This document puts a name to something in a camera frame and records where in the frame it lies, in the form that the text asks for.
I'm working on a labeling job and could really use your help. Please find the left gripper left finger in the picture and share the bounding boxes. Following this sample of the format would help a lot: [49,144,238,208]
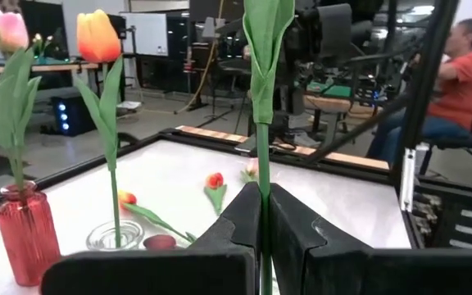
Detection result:
[40,182,262,295]

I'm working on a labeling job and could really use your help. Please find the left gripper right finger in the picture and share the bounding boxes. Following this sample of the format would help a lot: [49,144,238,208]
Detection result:
[266,183,472,295]

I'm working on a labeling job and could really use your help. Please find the dark red artificial tulip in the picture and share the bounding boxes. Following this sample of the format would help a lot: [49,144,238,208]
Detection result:
[143,234,179,251]
[242,0,297,295]

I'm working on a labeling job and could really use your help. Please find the orange artificial tulip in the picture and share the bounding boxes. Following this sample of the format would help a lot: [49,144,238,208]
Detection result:
[116,189,198,245]
[202,171,229,217]
[74,8,125,249]

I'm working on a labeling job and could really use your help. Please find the embossed clear glass vase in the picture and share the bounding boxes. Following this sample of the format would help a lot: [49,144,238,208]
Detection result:
[85,219,146,252]

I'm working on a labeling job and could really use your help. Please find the red glass vase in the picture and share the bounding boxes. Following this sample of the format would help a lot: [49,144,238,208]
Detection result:
[0,180,62,288]

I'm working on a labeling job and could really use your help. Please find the black vented equipment box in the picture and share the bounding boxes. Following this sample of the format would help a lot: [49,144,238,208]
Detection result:
[411,179,472,250]

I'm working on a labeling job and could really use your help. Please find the black office chair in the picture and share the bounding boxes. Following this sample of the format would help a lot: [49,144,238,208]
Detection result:
[418,118,472,177]

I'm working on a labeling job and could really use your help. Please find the black computer tower blue lights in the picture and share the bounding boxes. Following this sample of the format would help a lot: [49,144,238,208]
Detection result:
[50,96,98,137]

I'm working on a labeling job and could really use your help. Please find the person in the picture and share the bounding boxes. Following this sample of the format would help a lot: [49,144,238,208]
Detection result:
[366,14,472,165]

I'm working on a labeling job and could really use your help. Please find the whiteboard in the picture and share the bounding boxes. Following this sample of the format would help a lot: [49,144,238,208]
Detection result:
[120,11,170,57]

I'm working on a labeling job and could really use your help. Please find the black monitor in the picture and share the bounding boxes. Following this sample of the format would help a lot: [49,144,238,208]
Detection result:
[107,14,128,42]

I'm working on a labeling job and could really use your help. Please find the silver frame bracket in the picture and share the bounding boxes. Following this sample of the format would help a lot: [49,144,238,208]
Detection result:
[399,147,419,213]

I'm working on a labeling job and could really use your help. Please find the black aluminium table frame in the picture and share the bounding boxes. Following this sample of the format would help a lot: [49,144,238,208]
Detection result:
[0,0,462,218]

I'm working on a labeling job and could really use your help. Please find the yellow hanging strap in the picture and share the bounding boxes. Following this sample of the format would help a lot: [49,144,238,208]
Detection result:
[174,0,225,116]

